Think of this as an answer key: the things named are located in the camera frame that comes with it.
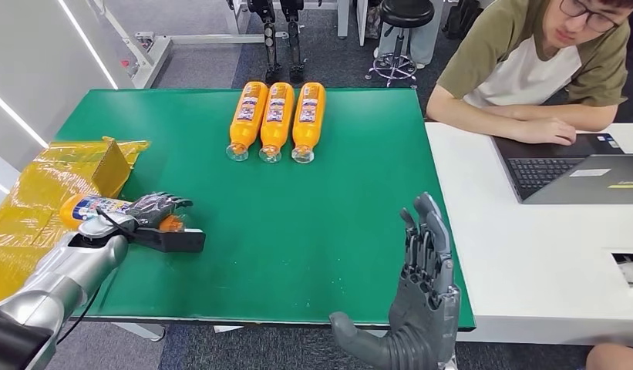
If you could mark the standing humanoid robot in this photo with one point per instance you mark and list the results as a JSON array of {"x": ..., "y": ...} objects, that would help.
[{"x": 269, "y": 41}]

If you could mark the black round stool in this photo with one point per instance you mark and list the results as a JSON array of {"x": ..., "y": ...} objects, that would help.
[{"x": 405, "y": 13}]

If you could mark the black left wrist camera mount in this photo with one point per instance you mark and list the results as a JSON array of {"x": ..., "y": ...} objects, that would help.
[{"x": 178, "y": 241}]

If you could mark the person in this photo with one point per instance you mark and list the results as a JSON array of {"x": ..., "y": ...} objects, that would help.
[
  {"x": 520, "y": 61},
  {"x": 428, "y": 41},
  {"x": 615, "y": 357}
]

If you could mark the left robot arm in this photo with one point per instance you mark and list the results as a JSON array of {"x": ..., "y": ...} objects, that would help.
[{"x": 66, "y": 276}]

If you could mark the black bag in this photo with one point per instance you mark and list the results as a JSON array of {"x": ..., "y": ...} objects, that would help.
[{"x": 459, "y": 15}]

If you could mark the white metal stand frame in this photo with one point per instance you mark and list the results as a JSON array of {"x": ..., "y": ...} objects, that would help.
[{"x": 152, "y": 56}]

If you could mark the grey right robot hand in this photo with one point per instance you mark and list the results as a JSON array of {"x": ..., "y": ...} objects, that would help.
[{"x": 423, "y": 306}]

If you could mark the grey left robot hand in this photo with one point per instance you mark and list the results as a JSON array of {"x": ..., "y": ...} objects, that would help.
[{"x": 150, "y": 209}]

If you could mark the yellow wrapped cardboard box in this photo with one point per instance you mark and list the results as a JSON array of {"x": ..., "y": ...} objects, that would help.
[{"x": 35, "y": 184}]

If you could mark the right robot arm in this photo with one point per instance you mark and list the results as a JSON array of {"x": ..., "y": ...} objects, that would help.
[{"x": 413, "y": 355}]

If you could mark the orange juice bottle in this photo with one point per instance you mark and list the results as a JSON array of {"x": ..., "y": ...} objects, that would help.
[
  {"x": 308, "y": 117},
  {"x": 277, "y": 117},
  {"x": 248, "y": 115},
  {"x": 76, "y": 209}
]

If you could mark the white wall light strip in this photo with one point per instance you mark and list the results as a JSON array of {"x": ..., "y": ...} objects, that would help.
[
  {"x": 17, "y": 117},
  {"x": 89, "y": 46}
]

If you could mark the grey laptop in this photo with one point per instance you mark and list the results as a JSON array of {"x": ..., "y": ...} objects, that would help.
[{"x": 576, "y": 184}]

